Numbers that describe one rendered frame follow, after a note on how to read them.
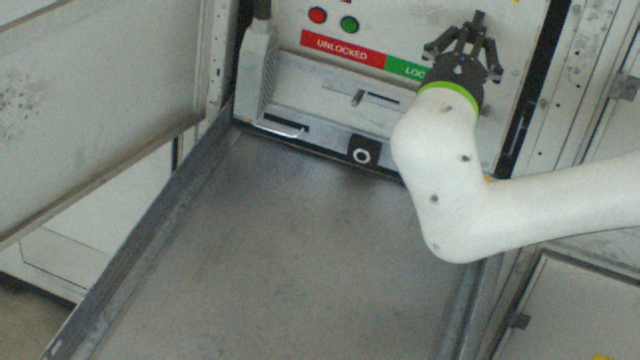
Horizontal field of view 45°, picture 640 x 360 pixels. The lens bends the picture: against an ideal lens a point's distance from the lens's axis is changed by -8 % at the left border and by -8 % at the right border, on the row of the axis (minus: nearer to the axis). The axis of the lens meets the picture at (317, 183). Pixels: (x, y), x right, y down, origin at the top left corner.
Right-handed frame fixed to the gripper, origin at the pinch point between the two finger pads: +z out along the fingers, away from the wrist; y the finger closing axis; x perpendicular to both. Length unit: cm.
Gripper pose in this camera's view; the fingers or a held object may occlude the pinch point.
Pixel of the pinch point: (475, 27)
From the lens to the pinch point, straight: 134.5
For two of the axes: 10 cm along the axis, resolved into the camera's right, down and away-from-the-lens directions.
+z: 3.2, -6.0, 7.3
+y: 9.4, 3.1, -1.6
